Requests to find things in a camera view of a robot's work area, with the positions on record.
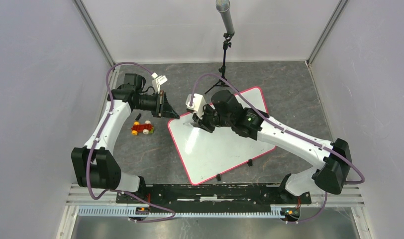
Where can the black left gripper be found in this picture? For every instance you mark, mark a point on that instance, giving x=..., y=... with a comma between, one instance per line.
x=166, y=110

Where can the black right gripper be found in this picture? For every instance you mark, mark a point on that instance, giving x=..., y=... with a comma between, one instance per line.
x=198, y=122

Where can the pink framed whiteboard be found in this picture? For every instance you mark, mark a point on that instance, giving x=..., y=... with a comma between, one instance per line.
x=204, y=154

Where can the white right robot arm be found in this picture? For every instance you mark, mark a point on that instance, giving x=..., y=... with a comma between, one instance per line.
x=329, y=160

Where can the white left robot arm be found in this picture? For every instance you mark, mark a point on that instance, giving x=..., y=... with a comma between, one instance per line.
x=94, y=163

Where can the red yellow toy car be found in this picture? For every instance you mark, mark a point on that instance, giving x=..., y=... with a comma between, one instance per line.
x=145, y=128

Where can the black tripod stand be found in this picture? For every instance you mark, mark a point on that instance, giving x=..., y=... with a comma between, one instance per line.
x=226, y=44

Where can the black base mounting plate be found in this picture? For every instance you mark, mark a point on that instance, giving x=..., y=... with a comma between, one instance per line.
x=219, y=198

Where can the silver microphone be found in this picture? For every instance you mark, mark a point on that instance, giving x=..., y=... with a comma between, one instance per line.
x=223, y=7

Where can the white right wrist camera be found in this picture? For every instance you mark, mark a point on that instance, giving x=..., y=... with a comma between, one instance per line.
x=195, y=104

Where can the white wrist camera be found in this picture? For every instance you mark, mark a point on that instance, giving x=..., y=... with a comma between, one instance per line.
x=195, y=104
x=158, y=81

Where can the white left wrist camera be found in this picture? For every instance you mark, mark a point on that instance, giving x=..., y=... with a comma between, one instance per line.
x=158, y=81

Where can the white toothed cable rail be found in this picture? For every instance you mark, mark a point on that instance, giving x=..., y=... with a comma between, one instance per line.
x=131, y=211

